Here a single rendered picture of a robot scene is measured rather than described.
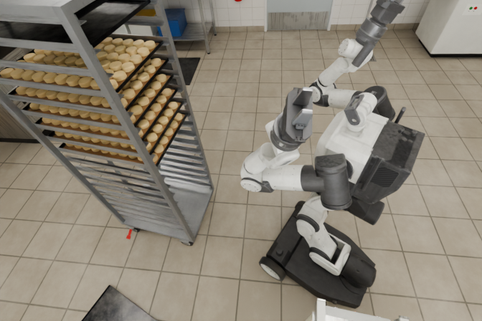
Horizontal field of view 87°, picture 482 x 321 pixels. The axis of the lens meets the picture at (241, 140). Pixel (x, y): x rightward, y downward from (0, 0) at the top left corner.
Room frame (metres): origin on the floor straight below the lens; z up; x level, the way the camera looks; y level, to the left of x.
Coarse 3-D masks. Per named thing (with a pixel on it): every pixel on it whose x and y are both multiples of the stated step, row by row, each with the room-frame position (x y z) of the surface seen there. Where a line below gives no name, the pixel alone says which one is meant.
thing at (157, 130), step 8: (176, 104) 1.12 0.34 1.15; (168, 112) 1.05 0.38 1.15; (160, 120) 1.00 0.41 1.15; (168, 120) 1.01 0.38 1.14; (152, 128) 0.96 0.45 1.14; (160, 128) 0.94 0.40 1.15; (56, 136) 0.97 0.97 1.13; (64, 136) 0.97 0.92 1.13; (72, 136) 0.96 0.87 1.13; (80, 136) 0.95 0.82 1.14; (152, 136) 0.88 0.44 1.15; (96, 144) 0.89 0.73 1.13; (104, 144) 0.88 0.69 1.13; (112, 144) 0.86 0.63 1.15; (120, 144) 0.85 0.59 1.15; (128, 144) 0.85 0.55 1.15; (152, 144) 0.85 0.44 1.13; (136, 152) 0.81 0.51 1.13
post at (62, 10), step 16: (64, 16) 0.73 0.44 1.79; (80, 32) 0.75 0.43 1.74; (80, 48) 0.73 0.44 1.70; (96, 64) 0.74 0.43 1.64; (96, 80) 0.74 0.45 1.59; (112, 96) 0.73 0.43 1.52; (128, 128) 0.73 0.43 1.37; (144, 160) 0.73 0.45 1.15; (160, 176) 0.75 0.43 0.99; (176, 208) 0.74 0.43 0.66; (192, 240) 0.73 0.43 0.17
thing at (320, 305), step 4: (320, 300) 0.17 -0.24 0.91; (324, 300) 0.16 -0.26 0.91; (316, 304) 0.16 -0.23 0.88; (320, 304) 0.16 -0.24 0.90; (324, 304) 0.15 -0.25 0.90; (316, 308) 0.15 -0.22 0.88; (320, 308) 0.14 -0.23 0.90; (324, 308) 0.14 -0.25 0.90; (316, 312) 0.13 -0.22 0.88; (320, 312) 0.13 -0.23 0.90; (324, 312) 0.13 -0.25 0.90; (316, 316) 0.12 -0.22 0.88; (320, 316) 0.12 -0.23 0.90; (324, 316) 0.12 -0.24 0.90; (316, 320) 0.11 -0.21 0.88; (320, 320) 0.11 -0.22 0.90; (324, 320) 0.10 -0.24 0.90
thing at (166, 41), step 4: (108, 36) 1.26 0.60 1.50; (112, 36) 1.25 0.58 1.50; (116, 36) 1.25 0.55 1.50; (120, 36) 1.24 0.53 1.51; (124, 36) 1.23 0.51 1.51; (128, 36) 1.22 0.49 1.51; (132, 36) 1.22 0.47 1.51; (136, 36) 1.21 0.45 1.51; (140, 36) 1.20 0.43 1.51; (144, 36) 1.19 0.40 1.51; (148, 36) 1.19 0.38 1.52; (152, 36) 1.18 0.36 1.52; (144, 40) 1.20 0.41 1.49; (148, 40) 1.19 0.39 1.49; (152, 40) 1.18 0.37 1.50; (156, 40) 1.17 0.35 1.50; (160, 40) 1.17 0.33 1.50; (164, 40) 1.16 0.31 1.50; (168, 40) 1.15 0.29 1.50; (164, 44) 1.14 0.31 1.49; (168, 44) 1.14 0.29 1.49
